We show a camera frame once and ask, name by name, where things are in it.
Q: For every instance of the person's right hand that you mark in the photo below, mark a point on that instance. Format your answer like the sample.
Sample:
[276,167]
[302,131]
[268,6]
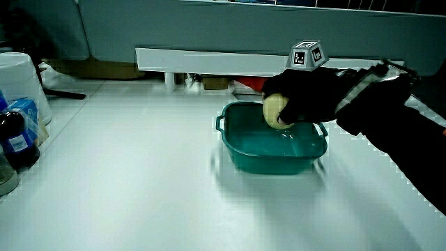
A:
[310,94]

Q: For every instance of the pale yellow pear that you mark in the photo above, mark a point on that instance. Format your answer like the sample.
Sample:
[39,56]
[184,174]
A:
[272,109]

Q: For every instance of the green square plate basin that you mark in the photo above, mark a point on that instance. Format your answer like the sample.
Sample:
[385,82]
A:
[265,153]

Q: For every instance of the person's right forearm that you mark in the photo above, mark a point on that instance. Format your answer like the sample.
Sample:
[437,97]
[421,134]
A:
[400,122]

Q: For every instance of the red object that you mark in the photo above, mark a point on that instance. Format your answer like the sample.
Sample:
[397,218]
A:
[251,83]

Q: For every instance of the white long bench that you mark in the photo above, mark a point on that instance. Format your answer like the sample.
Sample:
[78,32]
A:
[209,62]

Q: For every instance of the brown cardboard box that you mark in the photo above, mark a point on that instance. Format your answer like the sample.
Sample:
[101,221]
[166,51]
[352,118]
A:
[101,69]

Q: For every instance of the black stand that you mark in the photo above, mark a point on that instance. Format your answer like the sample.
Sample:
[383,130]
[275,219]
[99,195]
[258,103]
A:
[59,92]

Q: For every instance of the blue carton box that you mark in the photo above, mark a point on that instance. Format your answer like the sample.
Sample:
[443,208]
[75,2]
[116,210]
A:
[28,111]

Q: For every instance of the white plastic bucket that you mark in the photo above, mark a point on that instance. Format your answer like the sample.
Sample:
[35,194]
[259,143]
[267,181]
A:
[17,80]

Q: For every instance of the dark bottle with blue label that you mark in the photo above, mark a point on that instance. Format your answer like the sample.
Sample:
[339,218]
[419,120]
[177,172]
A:
[17,143]

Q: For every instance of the clear glass jar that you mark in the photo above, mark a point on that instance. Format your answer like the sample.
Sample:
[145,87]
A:
[6,176]

